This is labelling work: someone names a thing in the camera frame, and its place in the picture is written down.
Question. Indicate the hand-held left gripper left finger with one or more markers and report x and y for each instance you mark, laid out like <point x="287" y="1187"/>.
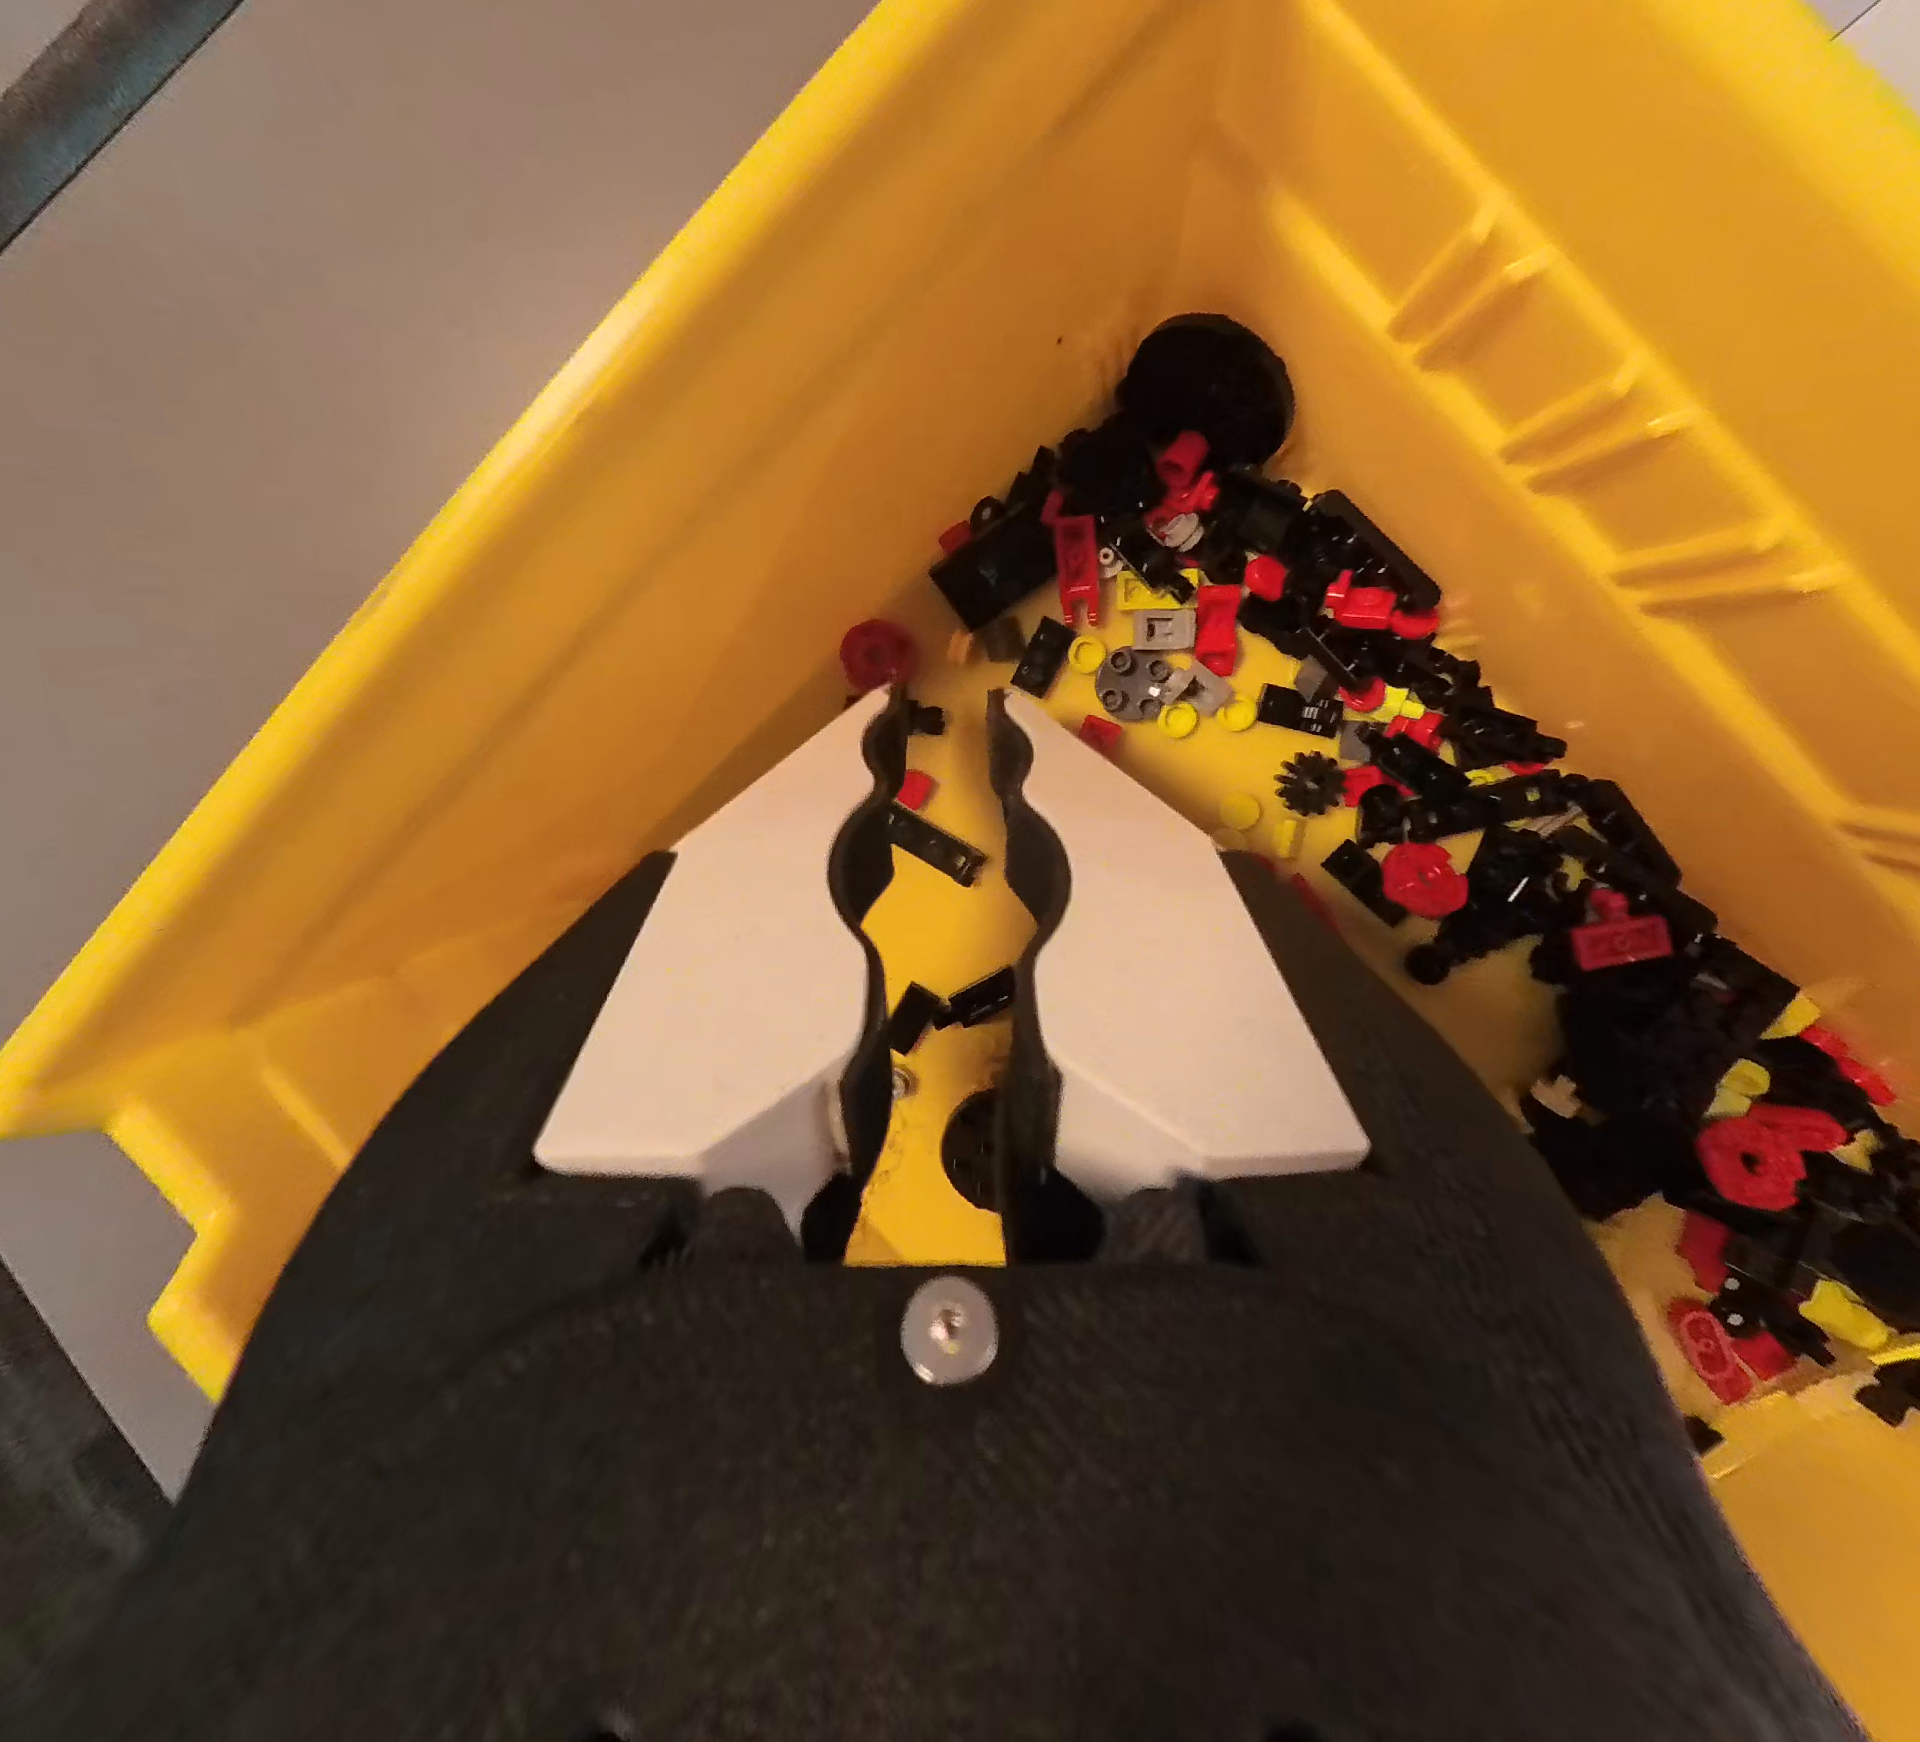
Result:
<point x="705" y="1008"/>

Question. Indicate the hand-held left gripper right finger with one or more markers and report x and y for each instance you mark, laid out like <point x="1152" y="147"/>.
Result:
<point x="1201" y="1008"/>

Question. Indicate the pile of lego pieces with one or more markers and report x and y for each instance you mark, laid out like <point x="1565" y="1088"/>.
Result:
<point x="1502" y="842"/>

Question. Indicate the yellow plastic bin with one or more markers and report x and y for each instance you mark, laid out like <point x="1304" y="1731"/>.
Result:
<point x="675" y="496"/>

